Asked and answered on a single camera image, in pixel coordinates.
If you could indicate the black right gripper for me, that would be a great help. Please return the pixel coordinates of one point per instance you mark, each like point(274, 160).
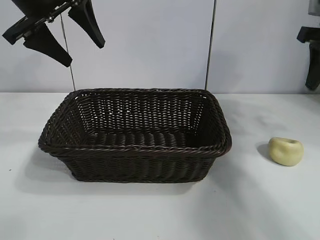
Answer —
point(310, 35)

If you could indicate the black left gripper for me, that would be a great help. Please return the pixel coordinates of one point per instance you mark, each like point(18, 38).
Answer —
point(47, 10)

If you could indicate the pale yellow apple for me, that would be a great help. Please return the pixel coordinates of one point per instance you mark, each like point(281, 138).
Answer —
point(285, 151)

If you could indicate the dark brown woven basket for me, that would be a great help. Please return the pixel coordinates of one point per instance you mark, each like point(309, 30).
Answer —
point(140, 162)

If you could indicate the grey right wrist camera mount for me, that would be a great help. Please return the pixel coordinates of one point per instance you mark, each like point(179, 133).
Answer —
point(315, 6)

